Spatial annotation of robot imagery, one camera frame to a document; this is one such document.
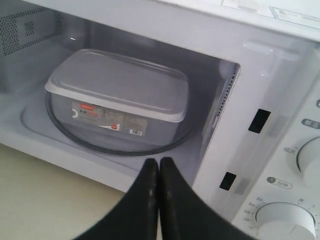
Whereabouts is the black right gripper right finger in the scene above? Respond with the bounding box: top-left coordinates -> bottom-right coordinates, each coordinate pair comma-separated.
158,157 -> 250,240

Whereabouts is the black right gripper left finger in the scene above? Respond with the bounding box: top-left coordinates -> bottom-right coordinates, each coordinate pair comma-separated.
76,158 -> 159,240

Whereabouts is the white plastic lidded container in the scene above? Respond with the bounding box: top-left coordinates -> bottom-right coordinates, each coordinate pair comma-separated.
44,48 -> 190,138

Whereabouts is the white microwave oven body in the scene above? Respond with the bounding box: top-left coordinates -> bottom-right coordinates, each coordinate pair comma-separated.
0,0 -> 320,240

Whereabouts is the glass turntable plate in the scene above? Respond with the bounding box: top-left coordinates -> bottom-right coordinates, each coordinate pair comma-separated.
19,94 -> 196,158

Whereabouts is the lower white timer knob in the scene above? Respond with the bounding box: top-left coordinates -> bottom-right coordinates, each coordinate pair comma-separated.
255,202 -> 317,240

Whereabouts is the upper white power knob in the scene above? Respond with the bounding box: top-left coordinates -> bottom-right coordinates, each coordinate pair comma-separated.
296,137 -> 320,186

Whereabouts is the white warning label sticker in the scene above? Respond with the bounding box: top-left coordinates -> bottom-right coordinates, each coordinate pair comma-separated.
221,0 -> 270,14

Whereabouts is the blue energy label sticker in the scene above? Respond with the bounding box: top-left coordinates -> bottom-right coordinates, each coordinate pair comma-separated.
271,6 -> 320,22

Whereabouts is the black turntable roller ring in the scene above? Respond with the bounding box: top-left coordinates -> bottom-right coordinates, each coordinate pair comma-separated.
44,92 -> 193,159

